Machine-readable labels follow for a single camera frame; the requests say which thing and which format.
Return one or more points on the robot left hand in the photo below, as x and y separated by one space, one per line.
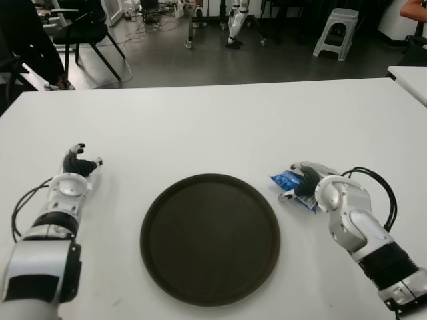
78 165

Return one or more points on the black wheeled metal frame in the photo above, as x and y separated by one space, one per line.
191 28

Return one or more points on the white side table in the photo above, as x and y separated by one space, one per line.
412 78

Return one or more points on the round dark brown tray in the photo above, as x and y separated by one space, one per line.
210 240

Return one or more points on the white humanoid robot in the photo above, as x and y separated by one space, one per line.
235 23

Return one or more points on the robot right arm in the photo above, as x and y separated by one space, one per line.
360 226

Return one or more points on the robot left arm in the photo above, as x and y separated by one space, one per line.
50 233

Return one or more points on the black chair with grey armrests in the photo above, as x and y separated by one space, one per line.
85 33

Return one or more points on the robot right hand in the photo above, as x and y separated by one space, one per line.
310 181

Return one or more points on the white framed panel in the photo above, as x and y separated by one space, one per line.
115 11

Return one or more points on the black mesh chair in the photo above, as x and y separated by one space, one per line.
13 71

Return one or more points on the white bag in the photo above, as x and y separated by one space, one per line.
180 8

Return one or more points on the person in black clothes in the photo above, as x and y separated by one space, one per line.
33 40

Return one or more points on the white plastic stool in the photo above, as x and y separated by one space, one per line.
337 33

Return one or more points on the blue Oreo cookie pack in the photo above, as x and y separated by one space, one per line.
287 179

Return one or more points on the person in white shirt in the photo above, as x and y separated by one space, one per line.
413 10

